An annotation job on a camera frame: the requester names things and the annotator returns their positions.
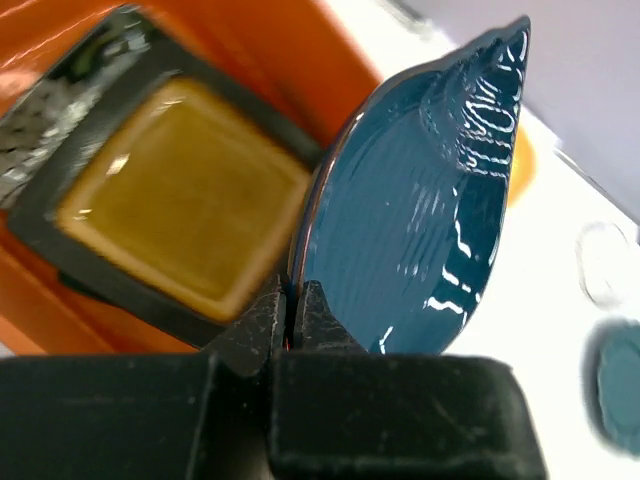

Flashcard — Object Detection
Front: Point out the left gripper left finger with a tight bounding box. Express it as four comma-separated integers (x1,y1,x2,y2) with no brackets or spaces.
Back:
1,277,285,479

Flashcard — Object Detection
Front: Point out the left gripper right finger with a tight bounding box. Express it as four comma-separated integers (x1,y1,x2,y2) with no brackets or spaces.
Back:
267,281,547,479

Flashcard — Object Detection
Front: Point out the dark blue shell plate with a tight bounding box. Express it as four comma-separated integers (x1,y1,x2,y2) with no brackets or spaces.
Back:
287,16,531,354

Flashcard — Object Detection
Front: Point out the yellow and black square plate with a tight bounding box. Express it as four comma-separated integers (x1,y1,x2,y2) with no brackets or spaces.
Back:
7,38,322,347

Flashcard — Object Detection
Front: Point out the black floral square plate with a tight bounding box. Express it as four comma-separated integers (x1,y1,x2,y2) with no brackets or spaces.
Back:
1,5,162,210

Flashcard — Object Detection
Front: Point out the orange plastic bin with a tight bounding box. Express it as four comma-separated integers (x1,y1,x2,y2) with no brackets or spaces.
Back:
1,1,379,355

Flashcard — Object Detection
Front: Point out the teal scalloped round plate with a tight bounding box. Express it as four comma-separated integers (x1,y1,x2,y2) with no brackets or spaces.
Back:
581,318,639,460

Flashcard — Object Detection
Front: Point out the yellow panda square dish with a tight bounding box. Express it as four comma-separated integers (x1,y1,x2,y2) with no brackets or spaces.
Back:
507,127,536,208

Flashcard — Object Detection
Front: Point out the clear glass plate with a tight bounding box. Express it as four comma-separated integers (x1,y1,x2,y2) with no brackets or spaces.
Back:
576,221,637,310

